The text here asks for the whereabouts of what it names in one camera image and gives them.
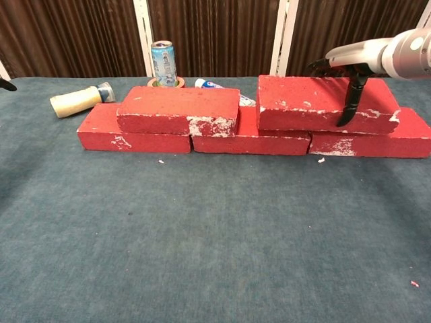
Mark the small pink crumb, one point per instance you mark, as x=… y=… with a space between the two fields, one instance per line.
x=415 y=283

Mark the blue table cloth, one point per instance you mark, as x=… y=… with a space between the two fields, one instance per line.
x=202 y=252

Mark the red brick white chips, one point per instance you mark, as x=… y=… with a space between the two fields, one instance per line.
x=296 y=94

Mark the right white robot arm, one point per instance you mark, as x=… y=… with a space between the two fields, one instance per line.
x=410 y=54

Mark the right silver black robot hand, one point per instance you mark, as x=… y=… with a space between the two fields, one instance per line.
x=360 y=55

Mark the cream bottle with blue cap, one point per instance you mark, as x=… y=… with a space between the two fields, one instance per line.
x=74 y=101

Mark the white screen frame post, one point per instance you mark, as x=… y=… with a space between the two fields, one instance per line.
x=426 y=15
x=2 y=72
x=283 y=33
x=144 y=33

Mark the red tape roll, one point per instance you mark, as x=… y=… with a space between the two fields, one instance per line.
x=151 y=82

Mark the red brick small white scuff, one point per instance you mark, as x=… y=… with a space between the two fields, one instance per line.
x=101 y=134

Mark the light blue drink can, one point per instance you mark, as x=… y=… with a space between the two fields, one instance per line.
x=164 y=64

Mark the white blue toothpaste tube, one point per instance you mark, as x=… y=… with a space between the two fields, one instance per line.
x=205 y=83

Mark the red brick thin chipped edge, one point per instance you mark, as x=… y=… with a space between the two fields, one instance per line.
x=249 y=144

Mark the brown corrugated screen panel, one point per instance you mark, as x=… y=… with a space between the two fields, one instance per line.
x=343 y=20
x=219 y=33
x=67 y=33

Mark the red brick large white scuff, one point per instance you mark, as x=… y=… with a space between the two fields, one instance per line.
x=175 y=104

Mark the red brick medium white scuff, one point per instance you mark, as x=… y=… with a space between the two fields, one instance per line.
x=410 y=141

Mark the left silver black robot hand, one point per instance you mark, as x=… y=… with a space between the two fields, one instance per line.
x=8 y=85

